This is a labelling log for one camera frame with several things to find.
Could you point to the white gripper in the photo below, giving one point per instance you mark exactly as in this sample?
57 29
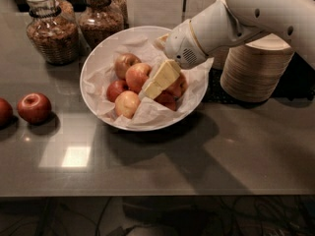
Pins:
182 45

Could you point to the large red-yellow apple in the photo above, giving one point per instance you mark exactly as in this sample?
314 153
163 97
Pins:
137 75

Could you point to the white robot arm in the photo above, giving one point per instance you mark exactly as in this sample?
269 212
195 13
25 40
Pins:
230 23

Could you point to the red apple at right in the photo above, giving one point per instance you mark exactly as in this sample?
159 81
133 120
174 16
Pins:
178 87

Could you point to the dark red apple front right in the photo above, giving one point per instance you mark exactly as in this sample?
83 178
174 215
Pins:
167 100

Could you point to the dark red apple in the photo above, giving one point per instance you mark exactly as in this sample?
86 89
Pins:
167 100
115 88

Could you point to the yellowish apple at back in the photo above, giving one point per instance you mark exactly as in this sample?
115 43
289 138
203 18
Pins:
123 62

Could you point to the yellow apple at front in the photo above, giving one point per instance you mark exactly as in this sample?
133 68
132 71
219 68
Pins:
126 104

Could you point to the dark red apple left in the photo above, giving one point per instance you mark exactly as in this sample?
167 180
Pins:
115 88

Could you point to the white bowl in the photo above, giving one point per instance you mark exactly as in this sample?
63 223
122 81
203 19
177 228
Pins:
98 59

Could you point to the red apple on table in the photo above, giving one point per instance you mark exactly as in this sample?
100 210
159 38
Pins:
34 108

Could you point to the red apple at edge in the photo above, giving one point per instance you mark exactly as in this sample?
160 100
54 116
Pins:
6 112

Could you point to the back stack of paper bowls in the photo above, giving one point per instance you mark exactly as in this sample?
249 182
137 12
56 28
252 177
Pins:
220 56

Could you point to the stack of paper bowls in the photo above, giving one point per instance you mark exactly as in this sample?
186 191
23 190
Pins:
220 56
253 70

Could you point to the white paper liner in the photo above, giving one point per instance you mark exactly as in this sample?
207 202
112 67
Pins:
151 115

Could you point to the white box left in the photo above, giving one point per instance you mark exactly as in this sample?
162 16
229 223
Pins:
161 13

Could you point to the front stack of paper bowls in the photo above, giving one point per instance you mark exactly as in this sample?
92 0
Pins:
253 70

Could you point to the glass granola jar right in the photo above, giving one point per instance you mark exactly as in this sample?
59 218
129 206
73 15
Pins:
100 20

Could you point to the glass granola jar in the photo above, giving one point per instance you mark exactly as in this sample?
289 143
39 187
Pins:
52 33
100 20

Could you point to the glass granola jar left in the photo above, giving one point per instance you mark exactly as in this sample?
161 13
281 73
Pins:
52 33

